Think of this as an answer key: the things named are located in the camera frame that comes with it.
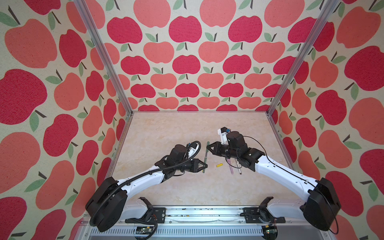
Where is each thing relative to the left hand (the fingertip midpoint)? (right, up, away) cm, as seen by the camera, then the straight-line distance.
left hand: (208, 168), depth 75 cm
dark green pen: (-1, +4, +2) cm, 5 cm away
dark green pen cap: (0, +12, +4) cm, 13 cm away
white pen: (+10, +5, -15) cm, 19 cm away
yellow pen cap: (+9, -3, +17) cm, 20 cm away
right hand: (+1, +11, +3) cm, 11 cm away
